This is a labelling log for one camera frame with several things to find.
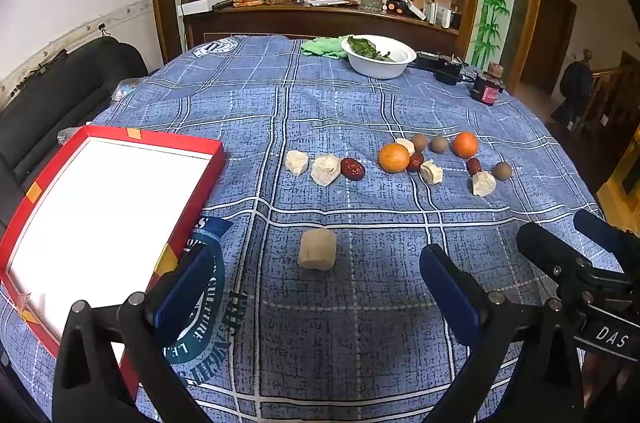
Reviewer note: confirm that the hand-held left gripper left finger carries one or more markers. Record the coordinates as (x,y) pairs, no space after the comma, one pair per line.
(187,288)

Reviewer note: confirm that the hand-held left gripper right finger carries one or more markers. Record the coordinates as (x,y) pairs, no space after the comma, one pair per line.
(445,283)

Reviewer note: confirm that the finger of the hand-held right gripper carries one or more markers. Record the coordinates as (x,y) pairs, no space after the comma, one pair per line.
(602,230)
(542,245)

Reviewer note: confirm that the round brown fruit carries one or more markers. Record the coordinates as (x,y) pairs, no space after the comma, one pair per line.
(503,170)
(419,142)
(440,144)

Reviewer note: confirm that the red date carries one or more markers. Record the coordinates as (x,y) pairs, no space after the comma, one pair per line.
(415,161)
(473,165)
(352,167)

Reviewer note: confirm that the red box with white inside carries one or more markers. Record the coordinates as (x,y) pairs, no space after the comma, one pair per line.
(100,213)

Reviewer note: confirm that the small orange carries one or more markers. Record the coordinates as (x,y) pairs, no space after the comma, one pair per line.
(465,144)

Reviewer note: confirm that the cylindrical beige yam chunk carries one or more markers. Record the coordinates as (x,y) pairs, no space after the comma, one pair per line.
(318,250)

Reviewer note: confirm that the large orange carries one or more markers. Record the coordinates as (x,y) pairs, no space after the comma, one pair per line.
(394,157)

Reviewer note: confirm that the wooden stair railing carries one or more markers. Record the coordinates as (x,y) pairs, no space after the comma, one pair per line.
(615,88)

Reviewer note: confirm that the dark jar with red label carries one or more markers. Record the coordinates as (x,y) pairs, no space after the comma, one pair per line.
(486,89)

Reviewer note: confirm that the crumpled clear plastic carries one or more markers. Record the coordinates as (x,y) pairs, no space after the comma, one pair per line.
(67,134)

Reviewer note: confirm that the brown wooden door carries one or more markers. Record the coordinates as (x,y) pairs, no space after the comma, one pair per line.
(547,38)

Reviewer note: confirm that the blue plaid tablecloth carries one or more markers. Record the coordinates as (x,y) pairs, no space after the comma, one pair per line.
(350,103)

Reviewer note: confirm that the black device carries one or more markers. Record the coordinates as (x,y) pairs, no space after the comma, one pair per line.
(440,63)

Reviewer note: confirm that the clear plastic bag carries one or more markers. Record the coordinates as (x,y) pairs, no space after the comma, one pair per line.
(125,87)

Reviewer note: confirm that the white bowl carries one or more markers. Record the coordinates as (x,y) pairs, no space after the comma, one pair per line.
(380,65)

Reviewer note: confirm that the black sofa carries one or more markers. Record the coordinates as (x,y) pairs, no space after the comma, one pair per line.
(50,103)

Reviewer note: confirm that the green leaves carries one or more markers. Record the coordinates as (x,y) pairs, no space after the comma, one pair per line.
(367,47)

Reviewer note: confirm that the green cloth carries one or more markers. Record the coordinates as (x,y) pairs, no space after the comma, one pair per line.
(322,45)

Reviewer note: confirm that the orange and black toy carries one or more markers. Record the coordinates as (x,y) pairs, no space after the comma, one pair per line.
(397,3)

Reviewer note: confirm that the flat white box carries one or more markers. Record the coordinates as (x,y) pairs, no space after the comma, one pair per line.
(200,5)

